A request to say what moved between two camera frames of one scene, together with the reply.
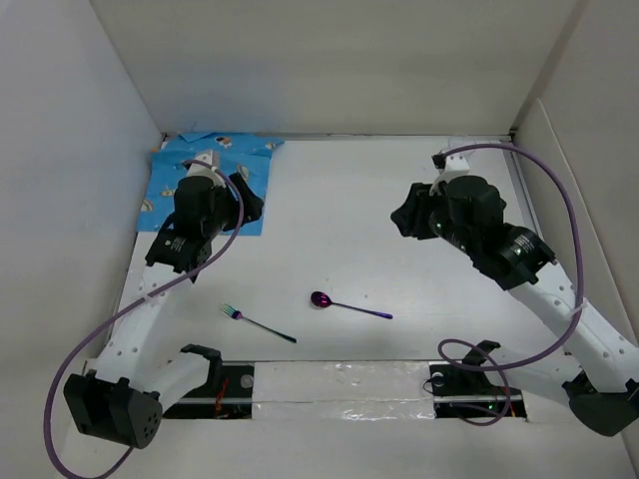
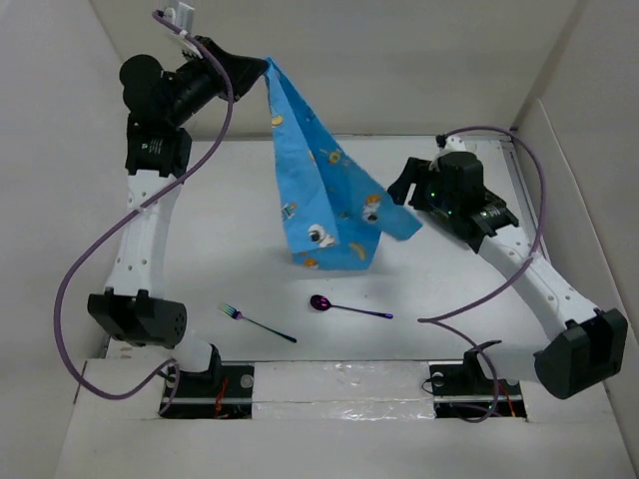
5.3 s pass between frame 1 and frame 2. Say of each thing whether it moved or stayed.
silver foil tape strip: stayed
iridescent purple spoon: stayed
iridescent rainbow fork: stayed
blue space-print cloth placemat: moved
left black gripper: moved
